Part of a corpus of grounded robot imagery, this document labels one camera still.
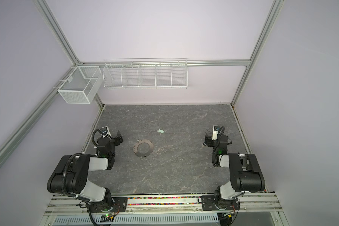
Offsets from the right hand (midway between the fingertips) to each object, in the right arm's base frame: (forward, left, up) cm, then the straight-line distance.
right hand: (213, 132), depth 94 cm
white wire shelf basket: (+44, +46, +18) cm, 66 cm away
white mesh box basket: (+25, +91, +20) cm, 96 cm away
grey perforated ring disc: (-12, +49, -7) cm, 51 cm away
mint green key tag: (+7, +37, -8) cm, 38 cm away
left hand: (-2, +67, +2) cm, 67 cm away
